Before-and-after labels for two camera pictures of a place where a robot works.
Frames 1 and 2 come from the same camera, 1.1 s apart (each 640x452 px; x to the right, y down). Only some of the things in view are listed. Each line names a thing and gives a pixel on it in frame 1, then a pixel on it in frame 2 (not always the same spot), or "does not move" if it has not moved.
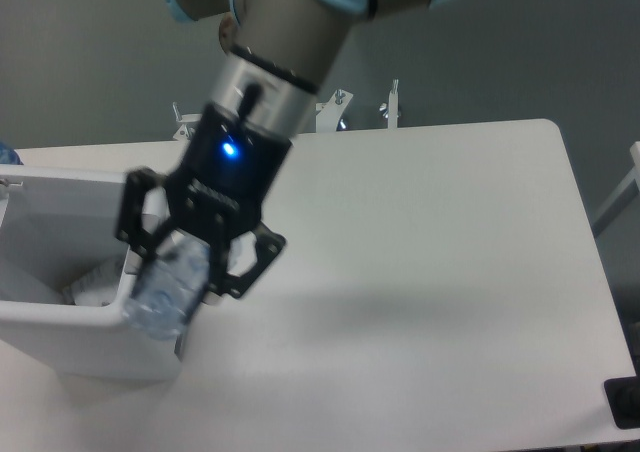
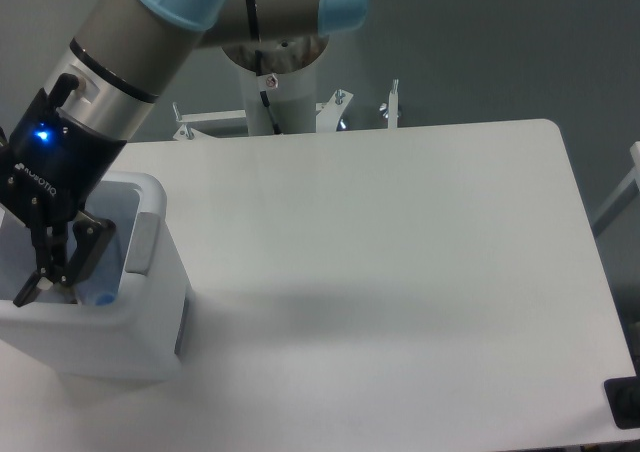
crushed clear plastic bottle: x=170 y=288 -> x=102 y=285
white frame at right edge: x=623 y=196 does not move
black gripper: x=230 y=165 -> x=49 y=162
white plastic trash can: x=59 y=227 does not move
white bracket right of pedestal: x=330 y=112 does not move
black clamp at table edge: x=623 y=395 does not move
